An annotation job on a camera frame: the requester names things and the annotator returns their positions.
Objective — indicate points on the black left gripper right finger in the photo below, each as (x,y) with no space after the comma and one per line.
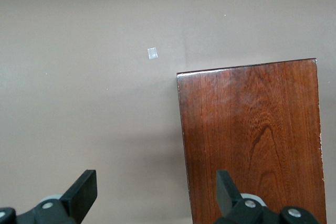
(225,192)

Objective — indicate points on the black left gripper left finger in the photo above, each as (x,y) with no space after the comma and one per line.
(76,197)

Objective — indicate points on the dark brown wooden cabinet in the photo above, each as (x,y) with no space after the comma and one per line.
(249,134)

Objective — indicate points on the brown table cover mat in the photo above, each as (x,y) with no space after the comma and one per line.
(78,77)

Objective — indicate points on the small clear tape square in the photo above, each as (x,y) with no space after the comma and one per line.
(152,53)

